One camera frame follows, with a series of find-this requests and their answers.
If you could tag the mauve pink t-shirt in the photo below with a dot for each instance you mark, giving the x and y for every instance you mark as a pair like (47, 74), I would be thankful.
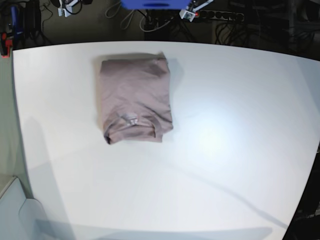
(134, 93)

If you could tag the black power strip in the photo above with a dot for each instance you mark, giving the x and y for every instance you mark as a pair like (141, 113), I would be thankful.
(219, 15)

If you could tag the red and black clamp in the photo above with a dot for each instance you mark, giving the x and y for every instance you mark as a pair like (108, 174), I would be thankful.
(6, 43)

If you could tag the blue and black device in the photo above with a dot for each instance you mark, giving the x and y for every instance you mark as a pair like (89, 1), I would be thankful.
(17, 20)

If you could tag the white camera bracket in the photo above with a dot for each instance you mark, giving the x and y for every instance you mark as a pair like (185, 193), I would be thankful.
(66, 7)
(193, 9)

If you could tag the blue plastic mount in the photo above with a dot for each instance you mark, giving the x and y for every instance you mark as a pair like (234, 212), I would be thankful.
(155, 4)

